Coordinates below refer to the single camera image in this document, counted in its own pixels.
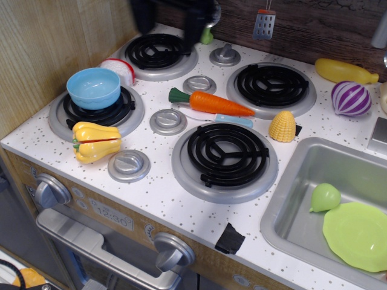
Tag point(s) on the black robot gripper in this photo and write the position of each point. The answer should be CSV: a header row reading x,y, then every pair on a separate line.
x,y
199,14

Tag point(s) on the yellow toy corn piece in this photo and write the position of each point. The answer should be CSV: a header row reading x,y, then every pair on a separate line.
x,y
283,127

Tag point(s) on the light blue plastic bowl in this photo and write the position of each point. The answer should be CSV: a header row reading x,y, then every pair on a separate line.
x,y
94,88

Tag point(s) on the back left black burner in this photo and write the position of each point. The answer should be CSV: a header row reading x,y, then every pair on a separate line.
x,y
158,57

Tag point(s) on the black burner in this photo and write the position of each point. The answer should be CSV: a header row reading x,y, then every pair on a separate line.
x,y
158,57
125,114
269,88
224,163

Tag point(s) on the green toy vegetable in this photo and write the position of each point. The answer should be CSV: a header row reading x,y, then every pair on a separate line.
x,y
206,37

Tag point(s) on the back silver stove knob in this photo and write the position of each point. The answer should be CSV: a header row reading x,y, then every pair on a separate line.
x,y
225,56

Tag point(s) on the silver stove knob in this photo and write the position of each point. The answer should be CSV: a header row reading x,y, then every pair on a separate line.
x,y
129,166
168,122
225,56

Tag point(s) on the red white toy radish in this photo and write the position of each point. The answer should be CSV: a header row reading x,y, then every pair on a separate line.
x,y
122,68

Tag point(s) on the upper middle silver knob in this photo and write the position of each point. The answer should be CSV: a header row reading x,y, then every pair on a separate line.
x,y
199,83

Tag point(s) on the orange toy carrot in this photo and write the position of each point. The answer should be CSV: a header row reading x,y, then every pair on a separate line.
x,y
209,103

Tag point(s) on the hanging silver spatula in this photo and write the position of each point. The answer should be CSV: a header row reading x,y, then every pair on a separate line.
x,y
265,22

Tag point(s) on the centre silver stove knob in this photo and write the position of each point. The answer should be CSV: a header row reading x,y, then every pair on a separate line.
x,y
168,122

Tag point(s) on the front left black burner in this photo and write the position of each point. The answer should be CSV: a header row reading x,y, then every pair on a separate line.
x,y
125,114

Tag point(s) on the back right black burner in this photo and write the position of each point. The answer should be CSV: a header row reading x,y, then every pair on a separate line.
x,y
269,88

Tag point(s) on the yellow toy bell pepper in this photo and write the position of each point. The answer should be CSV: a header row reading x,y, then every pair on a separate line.
x,y
92,142

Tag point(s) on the front silver stove knob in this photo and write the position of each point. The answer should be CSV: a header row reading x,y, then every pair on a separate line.
x,y
129,166

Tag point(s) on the front right black burner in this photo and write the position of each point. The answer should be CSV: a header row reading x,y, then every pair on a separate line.
x,y
224,163

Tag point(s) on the black tape near sink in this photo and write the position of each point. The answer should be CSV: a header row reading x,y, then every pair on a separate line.
x,y
298,129

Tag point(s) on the yellow toy squash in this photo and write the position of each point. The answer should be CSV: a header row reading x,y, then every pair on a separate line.
x,y
337,71

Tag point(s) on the silver sink basin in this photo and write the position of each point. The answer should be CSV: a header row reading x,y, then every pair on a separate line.
x,y
290,227

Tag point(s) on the purple white toy onion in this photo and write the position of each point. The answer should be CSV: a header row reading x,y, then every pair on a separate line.
x,y
350,99

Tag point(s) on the left oven dial knob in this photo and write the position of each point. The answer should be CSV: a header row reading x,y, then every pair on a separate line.
x,y
51,192

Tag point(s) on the oven dial knob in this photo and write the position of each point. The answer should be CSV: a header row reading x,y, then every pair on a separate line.
x,y
172,251
51,192

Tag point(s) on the silver faucet pipe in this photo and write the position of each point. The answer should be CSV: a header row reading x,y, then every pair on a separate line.
x,y
379,37

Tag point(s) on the cream toy at right edge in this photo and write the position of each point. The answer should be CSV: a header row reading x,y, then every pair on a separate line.
x,y
383,96

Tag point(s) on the black tape front edge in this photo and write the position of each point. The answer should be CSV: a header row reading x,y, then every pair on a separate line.
x,y
230,240

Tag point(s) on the right oven dial knob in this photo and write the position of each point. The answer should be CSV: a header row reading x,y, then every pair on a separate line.
x,y
172,251

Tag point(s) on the green toy pear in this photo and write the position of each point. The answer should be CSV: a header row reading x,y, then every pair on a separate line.
x,y
324,197

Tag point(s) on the green plastic plate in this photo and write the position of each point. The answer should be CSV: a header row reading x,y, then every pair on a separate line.
x,y
356,233

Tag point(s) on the orange toy on floor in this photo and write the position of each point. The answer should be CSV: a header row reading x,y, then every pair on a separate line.
x,y
32,278

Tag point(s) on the blue handled toy knife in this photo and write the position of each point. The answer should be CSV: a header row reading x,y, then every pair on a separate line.
x,y
204,116

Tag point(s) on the silver oven door handle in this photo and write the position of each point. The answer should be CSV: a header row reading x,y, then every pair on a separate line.
x,y
83,242

